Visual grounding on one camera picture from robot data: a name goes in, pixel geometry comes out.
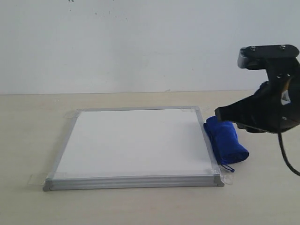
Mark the white board with aluminium frame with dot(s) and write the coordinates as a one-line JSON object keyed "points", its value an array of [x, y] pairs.
{"points": [[144, 147]]}

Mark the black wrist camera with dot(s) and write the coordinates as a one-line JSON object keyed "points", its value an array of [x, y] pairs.
{"points": [[255, 57]]}

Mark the blue cloth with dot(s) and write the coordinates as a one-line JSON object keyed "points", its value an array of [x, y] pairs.
{"points": [[225, 144]]}

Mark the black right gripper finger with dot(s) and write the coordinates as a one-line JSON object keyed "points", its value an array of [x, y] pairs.
{"points": [[241, 112]]}

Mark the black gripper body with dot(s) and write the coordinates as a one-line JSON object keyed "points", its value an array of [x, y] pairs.
{"points": [[279, 105]]}

